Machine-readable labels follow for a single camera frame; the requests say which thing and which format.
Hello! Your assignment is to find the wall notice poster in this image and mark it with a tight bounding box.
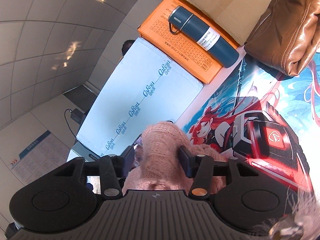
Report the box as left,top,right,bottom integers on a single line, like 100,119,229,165
8,131,69,185

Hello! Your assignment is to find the anime print desk mat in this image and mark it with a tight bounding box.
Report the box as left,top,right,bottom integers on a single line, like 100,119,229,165
182,54,319,192

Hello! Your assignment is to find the orange carton box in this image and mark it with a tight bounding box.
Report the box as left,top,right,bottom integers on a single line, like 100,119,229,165
138,0,239,84

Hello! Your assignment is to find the black wall adapter box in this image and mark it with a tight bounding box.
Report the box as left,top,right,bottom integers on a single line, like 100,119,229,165
70,108,84,124

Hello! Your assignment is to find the dark-haired person behind boxes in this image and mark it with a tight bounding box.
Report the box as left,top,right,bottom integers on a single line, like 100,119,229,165
121,40,135,56

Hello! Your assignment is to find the smartphone with lit screen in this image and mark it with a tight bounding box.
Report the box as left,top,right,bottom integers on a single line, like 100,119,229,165
132,134,142,149

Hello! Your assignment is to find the dark blue vacuum bottle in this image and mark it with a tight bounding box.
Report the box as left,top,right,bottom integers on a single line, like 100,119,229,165
168,5,239,68

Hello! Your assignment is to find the brown leather bag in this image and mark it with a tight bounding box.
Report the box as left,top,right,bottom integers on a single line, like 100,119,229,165
244,0,319,76

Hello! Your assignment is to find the light blue carton box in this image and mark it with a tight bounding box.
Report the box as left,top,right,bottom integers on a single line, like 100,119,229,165
69,38,203,161

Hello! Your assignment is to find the pink knitted sweater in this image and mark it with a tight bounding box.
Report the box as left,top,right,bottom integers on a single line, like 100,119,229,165
122,121,227,194

